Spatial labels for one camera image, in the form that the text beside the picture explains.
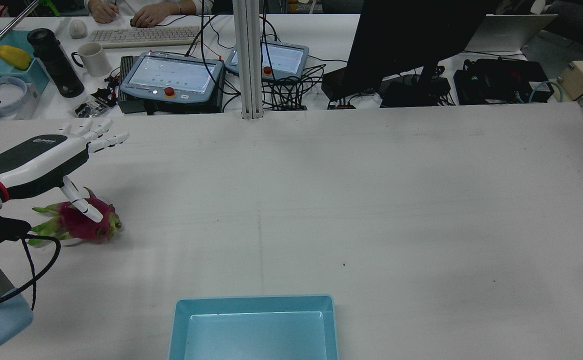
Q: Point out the person's right hand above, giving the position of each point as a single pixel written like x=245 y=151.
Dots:
x=105 y=12

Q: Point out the person's left hand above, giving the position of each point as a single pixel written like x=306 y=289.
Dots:
x=151 y=18

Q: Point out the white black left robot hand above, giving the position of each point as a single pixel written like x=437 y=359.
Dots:
x=36 y=157

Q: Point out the pink dragon fruit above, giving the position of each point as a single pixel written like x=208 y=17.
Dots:
x=84 y=227

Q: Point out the person's right forearm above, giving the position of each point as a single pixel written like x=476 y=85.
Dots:
x=101 y=1

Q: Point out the person's left forearm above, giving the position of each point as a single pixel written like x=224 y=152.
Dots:
x=189 y=6

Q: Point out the beige computer keyboard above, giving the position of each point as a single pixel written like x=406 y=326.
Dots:
x=146 y=36

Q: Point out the white computer mouse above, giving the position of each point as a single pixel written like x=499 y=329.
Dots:
x=78 y=29

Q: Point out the white ceramic mug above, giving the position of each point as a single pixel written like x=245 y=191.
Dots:
x=96 y=60

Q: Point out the green plastic object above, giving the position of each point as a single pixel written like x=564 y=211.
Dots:
x=51 y=6

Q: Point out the small white box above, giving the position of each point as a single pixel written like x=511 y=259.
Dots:
x=30 y=102

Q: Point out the grey teach pendant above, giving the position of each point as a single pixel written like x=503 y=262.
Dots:
x=171 y=75
x=286 y=60

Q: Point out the black drink bottle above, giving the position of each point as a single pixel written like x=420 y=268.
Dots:
x=59 y=67

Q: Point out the bag of black parts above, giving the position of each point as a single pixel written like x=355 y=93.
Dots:
x=91 y=107

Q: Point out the thin metal rod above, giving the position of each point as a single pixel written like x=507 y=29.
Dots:
x=6 y=30

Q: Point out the yellow fruit toy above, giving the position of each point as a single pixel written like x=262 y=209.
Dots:
x=14 y=56

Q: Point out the small black box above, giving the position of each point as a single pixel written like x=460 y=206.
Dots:
x=334 y=85

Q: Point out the black computer monitor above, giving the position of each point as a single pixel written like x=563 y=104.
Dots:
x=411 y=35

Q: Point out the black power adapter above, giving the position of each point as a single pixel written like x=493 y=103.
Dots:
x=401 y=95

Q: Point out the light blue plastic bin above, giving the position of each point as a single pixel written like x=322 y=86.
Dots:
x=251 y=335

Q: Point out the black electronics box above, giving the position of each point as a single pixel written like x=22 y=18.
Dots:
x=496 y=80

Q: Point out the silver laptop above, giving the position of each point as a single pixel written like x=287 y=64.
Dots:
x=511 y=32

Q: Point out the dark office chair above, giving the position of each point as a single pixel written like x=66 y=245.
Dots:
x=581 y=20

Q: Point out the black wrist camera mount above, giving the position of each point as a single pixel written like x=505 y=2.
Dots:
x=1 y=229

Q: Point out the vertical aluminium post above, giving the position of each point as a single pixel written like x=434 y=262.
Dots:
x=248 y=60

